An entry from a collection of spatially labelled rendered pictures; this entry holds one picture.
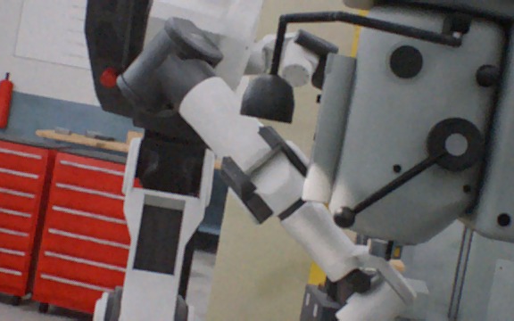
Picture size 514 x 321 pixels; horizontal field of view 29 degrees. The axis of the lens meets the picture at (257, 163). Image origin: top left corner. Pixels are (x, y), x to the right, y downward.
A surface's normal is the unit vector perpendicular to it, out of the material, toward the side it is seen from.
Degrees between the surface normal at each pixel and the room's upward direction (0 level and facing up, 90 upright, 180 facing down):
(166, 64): 88
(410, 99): 90
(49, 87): 90
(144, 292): 61
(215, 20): 75
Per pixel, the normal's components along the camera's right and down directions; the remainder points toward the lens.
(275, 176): -0.40, -0.52
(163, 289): 0.15, -0.27
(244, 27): 0.82, -0.36
